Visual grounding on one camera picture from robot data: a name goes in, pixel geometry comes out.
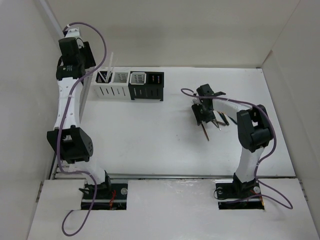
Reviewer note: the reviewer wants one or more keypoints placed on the clear chopstick two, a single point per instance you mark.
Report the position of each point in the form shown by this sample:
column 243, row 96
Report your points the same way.
column 109, row 67

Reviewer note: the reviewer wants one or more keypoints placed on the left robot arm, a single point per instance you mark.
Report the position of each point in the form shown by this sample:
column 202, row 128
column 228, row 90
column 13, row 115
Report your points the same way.
column 94, row 174

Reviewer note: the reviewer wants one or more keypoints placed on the aluminium rail front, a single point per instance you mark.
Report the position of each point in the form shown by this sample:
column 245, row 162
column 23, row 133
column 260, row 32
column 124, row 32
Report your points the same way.
column 166, row 176

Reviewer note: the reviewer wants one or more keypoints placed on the gold fork green handle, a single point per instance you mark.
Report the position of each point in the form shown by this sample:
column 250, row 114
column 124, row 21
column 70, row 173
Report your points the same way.
column 232, row 120

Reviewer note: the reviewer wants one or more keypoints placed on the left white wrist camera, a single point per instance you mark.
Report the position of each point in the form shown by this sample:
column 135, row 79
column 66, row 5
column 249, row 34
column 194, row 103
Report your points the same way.
column 72, row 33

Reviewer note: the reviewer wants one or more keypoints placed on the black utensil container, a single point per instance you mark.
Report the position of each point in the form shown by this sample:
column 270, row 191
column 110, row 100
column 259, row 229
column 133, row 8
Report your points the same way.
column 146, row 85

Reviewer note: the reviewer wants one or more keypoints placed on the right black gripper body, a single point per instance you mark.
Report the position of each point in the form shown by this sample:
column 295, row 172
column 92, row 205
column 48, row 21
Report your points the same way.
column 201, row 114

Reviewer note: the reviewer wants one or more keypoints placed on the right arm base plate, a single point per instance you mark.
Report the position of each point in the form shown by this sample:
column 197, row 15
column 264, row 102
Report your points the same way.
column 230, row 199

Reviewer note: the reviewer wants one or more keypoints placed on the clear chopstick three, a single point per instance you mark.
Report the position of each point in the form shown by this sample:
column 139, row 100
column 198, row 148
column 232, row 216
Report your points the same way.
column 103, row 75

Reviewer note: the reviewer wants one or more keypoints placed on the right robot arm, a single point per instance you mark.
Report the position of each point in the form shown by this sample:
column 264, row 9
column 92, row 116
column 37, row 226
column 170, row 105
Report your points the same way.
column 254, row 134

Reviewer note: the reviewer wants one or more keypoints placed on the gold knife black handle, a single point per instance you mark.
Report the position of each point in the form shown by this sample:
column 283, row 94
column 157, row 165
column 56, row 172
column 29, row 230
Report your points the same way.
column 223, row 117

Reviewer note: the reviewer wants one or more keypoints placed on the white utensil container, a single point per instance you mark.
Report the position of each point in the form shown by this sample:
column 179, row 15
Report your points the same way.
column 118, row 88

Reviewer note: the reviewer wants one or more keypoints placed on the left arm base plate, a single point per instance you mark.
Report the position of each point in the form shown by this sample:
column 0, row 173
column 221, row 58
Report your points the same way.
column 109, row 199

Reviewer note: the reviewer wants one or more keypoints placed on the dark steel fork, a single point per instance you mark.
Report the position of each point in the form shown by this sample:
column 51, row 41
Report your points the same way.
column 195, row 101

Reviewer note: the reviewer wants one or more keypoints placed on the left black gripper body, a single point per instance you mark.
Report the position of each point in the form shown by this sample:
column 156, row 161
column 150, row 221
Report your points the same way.
column 85, row 57

